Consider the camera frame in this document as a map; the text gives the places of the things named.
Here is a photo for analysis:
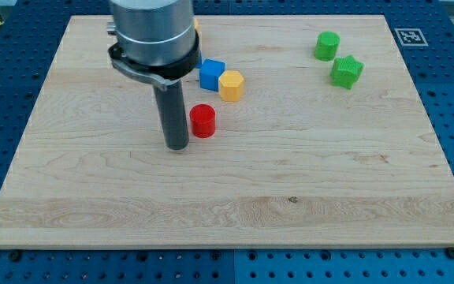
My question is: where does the yellow block behind arm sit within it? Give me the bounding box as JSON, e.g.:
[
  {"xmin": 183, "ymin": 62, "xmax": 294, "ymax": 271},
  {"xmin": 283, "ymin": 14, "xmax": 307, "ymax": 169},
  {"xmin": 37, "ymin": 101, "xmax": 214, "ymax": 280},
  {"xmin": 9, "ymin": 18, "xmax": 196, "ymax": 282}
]
[{"xmin": 194, "ymin": 18, "xmax": 200, "ymax": 34}]

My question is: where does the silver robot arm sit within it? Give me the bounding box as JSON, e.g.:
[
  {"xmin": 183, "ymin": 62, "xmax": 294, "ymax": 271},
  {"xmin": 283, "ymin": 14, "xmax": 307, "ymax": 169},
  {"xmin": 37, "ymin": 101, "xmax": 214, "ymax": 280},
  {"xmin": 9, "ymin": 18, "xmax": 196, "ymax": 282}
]
[{"xmin": 109, "ymin": 0, "xmax": 199, "ymax": 91}]

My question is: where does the blue triangle block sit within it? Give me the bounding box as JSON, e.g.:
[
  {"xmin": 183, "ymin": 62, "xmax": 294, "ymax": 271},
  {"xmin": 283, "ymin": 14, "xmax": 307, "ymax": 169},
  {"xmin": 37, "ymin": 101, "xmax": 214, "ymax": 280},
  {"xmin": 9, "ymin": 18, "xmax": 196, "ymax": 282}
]
[{"xmin": 195, "ymin": 52, "xmax": 203, "ymax": 69}]

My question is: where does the red cylinder block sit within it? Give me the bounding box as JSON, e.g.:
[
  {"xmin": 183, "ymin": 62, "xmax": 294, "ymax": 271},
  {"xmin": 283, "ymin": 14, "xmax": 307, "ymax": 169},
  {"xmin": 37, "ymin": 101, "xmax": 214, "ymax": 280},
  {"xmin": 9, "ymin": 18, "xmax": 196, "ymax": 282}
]
[{"xmin": 189, "ymin": 104, "xmax": 216, "ymax": 138}]

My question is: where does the yellow hexagon block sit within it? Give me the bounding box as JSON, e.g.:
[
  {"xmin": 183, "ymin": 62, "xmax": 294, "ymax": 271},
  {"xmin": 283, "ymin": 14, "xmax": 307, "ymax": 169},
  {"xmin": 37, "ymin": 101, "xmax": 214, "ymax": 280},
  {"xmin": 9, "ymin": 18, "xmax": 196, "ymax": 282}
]
[{"xmin": 218, "ymin": 70, "xmax": 245, "ymax": 102}]

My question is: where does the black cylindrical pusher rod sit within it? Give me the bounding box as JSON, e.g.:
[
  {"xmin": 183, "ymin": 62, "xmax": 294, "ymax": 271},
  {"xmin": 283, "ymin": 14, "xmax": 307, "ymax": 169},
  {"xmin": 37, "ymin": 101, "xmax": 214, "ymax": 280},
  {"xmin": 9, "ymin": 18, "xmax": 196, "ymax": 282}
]
[{"xmin": 154, "ymin": 80, "xmax": 189, "ymax": 150}]

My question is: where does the blue cube block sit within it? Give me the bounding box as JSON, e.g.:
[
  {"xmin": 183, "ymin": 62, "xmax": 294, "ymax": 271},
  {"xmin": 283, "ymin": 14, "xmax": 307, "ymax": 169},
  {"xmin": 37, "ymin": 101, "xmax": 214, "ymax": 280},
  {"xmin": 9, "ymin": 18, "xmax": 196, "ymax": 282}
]
[{"xmin": 199, "ymin": 59, "xmax": 226, "ymax": 92}]

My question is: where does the wooden board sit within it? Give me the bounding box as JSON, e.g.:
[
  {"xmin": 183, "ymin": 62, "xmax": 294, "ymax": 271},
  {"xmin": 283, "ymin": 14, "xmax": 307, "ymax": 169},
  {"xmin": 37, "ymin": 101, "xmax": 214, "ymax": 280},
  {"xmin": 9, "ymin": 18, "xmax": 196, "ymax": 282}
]
[{"xmin": 0, "ymin": 15, "xmax": 454, "ymax": 250}]

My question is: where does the green star block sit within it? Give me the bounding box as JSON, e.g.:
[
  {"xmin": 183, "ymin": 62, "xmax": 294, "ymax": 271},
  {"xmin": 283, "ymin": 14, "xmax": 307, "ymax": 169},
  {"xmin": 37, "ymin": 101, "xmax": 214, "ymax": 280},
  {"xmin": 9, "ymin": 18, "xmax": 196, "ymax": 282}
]
[{"xmin": 330, "ymin": 55, "xmax": 364, "ymax": 89}]

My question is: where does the green cylinder block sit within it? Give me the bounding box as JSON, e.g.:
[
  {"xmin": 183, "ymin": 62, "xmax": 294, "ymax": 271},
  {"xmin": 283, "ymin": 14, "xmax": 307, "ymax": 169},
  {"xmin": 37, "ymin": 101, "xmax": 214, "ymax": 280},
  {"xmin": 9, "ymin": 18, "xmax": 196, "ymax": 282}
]
[{"xmin": 314, "ymin": 31, "xmax": 341, "ymax": 62}]

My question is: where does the white fiducial marker tag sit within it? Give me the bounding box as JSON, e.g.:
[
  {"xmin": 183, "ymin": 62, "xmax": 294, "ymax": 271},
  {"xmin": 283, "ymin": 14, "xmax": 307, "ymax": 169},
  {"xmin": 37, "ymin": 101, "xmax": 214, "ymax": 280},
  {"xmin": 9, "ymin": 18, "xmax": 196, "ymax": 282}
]
[{"xmin": 395, "ymin": 28, "xmax": 428, "ymax": 47}]

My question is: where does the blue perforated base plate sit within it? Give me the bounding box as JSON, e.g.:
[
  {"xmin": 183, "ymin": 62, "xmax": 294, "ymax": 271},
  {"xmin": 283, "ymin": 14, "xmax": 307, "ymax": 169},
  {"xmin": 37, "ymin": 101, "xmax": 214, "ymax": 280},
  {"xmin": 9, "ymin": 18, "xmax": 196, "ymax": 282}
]
[{"xmin": 0, "ymin": 1, "xmax": 454, "ymax": 283}]

